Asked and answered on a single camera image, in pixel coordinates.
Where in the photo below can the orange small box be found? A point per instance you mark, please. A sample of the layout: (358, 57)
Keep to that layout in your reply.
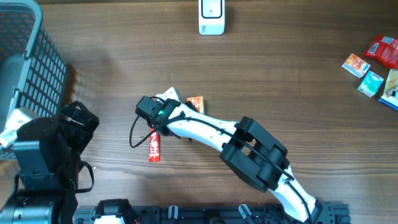
(356, 66)
(198, 103)

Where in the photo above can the red stick sachet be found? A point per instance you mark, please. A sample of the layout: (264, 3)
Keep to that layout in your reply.
(154, 147)

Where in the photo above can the teal small box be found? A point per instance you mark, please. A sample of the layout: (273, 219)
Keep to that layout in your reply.
(370, 84)

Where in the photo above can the white cream snack bag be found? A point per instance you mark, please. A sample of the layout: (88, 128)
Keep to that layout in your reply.
(390, 94)

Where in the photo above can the red candy bag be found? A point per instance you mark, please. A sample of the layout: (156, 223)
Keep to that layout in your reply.
(384, 50)

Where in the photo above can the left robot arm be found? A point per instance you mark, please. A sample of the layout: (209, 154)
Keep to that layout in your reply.
(48, 151)

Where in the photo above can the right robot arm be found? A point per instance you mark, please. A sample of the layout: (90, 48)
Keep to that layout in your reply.
(249, 150)

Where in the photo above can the white barcode scanner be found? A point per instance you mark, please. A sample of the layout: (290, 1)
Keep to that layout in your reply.
(211, 17)

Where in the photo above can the grey plastic mesh basket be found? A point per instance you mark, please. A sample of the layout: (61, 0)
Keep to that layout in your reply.
(33, 73)

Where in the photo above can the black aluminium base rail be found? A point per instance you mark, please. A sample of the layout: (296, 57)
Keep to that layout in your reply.
(266, 214)

